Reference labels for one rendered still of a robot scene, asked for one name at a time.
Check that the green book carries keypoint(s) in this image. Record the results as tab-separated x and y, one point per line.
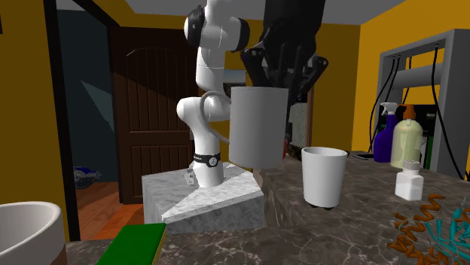
134	246

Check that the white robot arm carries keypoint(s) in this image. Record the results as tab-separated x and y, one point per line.
209	66

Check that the dark brown wooden door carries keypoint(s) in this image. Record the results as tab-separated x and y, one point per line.
154	110

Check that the pale green pump bottle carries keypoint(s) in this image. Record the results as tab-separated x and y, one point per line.
405	143

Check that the white bowl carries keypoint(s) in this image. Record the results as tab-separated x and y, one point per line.
25	231

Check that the white shaker bottle grey cap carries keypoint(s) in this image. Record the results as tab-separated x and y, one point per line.
408	183

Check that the orange and teal ribbon model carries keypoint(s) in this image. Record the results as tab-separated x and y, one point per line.
422	238

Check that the blue spray bottle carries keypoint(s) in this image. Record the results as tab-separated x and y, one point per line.
382	145

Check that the grey marble robot stand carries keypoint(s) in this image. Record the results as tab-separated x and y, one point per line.
205	209

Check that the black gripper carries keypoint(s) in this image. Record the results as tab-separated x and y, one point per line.
293	22

